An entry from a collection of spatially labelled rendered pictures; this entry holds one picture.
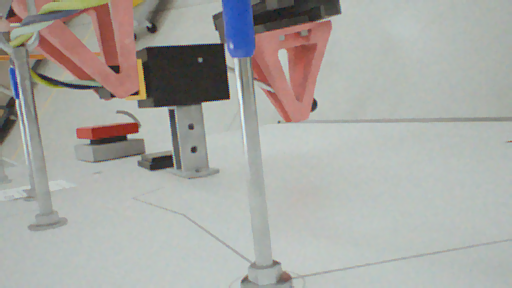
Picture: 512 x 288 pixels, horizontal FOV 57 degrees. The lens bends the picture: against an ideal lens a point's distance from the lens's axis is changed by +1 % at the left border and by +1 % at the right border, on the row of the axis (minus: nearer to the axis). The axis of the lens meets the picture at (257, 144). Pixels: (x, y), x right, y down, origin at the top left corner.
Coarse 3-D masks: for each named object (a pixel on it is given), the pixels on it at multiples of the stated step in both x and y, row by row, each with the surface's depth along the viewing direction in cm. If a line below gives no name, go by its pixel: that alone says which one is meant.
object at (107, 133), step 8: (80, 128) 49; (88, 128) 47; (96, 128) 47; (104, 128) 47; (112, 128) 48; (120, 128) 48; (128, 128) 49; (136, 128) 49; (80, 136) 49; (88, 136) 47; (96, 136) 47; (104, 136) 47; (112, 136) 48; (120, 136) 49
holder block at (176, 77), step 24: (144, 48) 31; (168, 48) 31; (192, 48) 32; (216, 48) 33; (168, 72) 31; (192, 72) 32; (216, 72) 33; (168, 96) 31; (192, 96) 32; (216, 96) 33
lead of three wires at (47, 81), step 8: (32, 72) 26; (32, 80) 27; (40, 80) 27; (48, 80) 28; (56, 80) 29; (64, 80) 29; (72, 80) 30; (80, 80) 30; (88, 80) 30; (96, 80) 31; (56, 88) 29; (64, 88) 30; (72, 88) 30; (80, 88) 30; (88, 88) 30; (96, 88) 31
